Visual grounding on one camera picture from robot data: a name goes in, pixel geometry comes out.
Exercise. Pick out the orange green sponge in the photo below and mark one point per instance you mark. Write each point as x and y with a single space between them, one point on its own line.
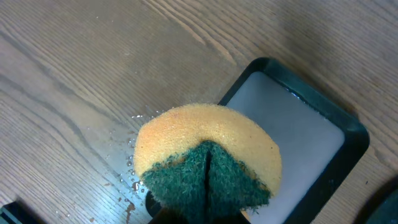
207 163

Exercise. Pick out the black rectangular water tray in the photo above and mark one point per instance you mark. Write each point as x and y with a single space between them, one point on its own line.
319 142

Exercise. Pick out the round black tray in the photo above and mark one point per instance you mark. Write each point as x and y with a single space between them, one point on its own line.
381 208

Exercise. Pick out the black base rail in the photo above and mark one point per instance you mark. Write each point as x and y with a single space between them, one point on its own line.
15 213

